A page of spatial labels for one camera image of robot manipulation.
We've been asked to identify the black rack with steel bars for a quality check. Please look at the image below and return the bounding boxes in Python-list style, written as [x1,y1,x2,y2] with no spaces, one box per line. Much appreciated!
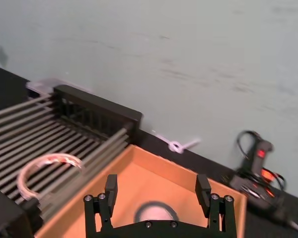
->
[0,84,143,238]

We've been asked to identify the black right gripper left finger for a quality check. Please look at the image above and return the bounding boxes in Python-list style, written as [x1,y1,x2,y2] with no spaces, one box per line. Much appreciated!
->
[83,174,118,233]

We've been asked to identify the black corded tool red switch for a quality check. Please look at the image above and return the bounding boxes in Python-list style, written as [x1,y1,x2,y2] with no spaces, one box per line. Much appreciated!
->
[222,130,298,235]

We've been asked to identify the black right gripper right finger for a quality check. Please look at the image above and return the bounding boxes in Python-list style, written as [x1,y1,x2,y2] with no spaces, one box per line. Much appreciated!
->
[196,174,236,234]

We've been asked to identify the shallow brown cardboard tray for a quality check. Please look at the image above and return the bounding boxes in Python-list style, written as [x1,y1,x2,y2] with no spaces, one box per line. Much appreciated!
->
[34,144,248,238]

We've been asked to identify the silver tape roll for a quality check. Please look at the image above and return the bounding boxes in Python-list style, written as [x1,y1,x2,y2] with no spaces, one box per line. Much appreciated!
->
[133,200,180,222]

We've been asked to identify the clear plastic case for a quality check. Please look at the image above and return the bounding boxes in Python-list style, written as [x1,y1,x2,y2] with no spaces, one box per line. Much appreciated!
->
[26,78,65,96]

